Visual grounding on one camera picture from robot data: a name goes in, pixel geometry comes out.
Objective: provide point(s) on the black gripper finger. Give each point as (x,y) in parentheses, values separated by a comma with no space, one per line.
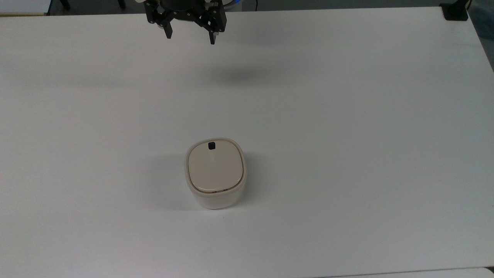
(159,17)
(213,21)

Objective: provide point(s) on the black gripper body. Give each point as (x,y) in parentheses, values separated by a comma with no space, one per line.
(180,5)

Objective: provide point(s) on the beige trash bin lid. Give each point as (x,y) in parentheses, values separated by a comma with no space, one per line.
(215,166)

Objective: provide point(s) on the cream plastic trash bin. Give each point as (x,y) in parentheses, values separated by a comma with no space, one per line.
(216,193)

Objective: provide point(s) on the black chair leg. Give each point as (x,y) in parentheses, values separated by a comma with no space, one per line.
(121,3)
(65,4)

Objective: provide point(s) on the white side table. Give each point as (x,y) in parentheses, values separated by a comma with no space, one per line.
(23,6)

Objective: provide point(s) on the white adjoining table edge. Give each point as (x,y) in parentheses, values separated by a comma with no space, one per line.
(417,273)

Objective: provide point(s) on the black table clamp mount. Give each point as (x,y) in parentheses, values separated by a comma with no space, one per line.
(454,11)

